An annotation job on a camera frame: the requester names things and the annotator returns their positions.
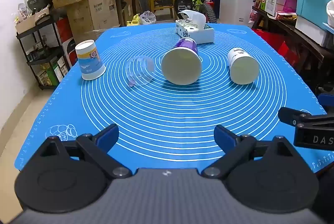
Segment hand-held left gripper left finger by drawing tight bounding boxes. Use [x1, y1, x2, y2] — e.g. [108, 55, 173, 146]
[34, 124, 132, 179]

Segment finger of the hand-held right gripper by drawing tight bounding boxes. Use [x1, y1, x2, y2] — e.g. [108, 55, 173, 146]
[278, 107, 334, 129]
[318, 92, 334, 110]

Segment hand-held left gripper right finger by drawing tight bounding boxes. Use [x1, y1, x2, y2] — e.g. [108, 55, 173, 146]
[202, 125, 298, 179]

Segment purple paper cup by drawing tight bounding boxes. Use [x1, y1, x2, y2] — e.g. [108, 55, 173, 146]
[161, 37, 203, 86]

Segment white paper cup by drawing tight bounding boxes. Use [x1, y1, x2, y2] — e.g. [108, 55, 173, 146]
[227, 47, 260, 85]

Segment blue and yellow paper cup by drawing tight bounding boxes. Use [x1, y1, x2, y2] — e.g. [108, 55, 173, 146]
[75, 40, 106, 81]

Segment blue silicone baking mat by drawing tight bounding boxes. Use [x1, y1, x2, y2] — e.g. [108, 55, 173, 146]
[14, 23, 330, 172]

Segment dark wooden side table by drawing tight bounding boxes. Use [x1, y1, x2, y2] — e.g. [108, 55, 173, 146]
[252, 6, 334, 90]

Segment red bag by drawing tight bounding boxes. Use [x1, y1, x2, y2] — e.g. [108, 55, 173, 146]
[252, 28, 298, 66]

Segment white storage box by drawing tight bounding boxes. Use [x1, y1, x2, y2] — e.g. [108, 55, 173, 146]
[295, 15, 334, 47]

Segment clear plastic lid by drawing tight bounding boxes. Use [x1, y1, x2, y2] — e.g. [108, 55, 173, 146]
[125, 55, 155, 88]

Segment black shelf rack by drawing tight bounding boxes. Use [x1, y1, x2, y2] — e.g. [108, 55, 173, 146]
[16, 13, 71, 90]

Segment white tissue box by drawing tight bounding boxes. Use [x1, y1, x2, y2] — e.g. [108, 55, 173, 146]
[175, 10, 215, 44]

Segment green and white carton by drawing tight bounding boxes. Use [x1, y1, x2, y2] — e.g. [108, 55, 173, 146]
[262, 0, 278, 17]

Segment red and black box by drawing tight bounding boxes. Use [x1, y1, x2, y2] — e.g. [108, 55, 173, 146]
[55, 17, 77, 68]

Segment yellow toy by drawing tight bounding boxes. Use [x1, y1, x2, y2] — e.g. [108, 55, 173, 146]
[126, 14, 142, 28]

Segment tall cardboard box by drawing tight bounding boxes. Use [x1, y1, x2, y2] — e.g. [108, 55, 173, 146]
[66, 0, 120, 37]

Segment clear plastic bag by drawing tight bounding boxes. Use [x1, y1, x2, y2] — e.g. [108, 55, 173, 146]
[139, 10, 157, 26]

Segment small cardboard box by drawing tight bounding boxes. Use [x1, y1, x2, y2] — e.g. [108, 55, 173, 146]
[15, 8, 51, 34]

